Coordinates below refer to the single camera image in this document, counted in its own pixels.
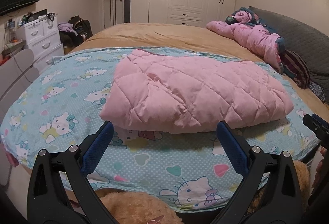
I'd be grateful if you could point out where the pink quilted jacket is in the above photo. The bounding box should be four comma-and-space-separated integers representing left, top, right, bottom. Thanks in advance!
100, 49, 294, 134

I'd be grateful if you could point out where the purple clothing pile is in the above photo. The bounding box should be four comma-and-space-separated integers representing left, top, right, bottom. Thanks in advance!
57, 22, 78, 36

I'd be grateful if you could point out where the person right hand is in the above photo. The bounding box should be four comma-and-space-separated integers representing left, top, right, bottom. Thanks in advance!
309, 146, 327, 189

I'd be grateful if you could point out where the striped dark pillow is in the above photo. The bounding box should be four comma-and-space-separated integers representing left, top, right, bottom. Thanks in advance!
280, 49, 311, 89

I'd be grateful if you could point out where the brown plush teddy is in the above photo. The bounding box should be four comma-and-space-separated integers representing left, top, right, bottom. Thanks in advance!
95, 161, 310, 223

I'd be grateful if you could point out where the dark grey headboard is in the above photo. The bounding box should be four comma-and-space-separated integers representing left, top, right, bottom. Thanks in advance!
248, 6, 328, 103

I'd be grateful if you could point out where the Hello Kitty blue sheet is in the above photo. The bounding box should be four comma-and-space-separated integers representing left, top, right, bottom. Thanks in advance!
1, 48, 319, 213

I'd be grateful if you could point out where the pink rumpled duvet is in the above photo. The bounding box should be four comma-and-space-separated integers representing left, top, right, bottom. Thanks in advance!
206, 7, 285, 74

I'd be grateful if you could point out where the tan bed blanket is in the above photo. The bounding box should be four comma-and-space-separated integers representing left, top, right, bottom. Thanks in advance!
64, 22, 329, 122

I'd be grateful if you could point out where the white drawer cabinet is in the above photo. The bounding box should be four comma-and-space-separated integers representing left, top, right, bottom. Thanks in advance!
16, 13, 64, 74

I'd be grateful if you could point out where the black backpack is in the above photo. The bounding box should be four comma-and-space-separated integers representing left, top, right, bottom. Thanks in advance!
68, 15, 93, 39

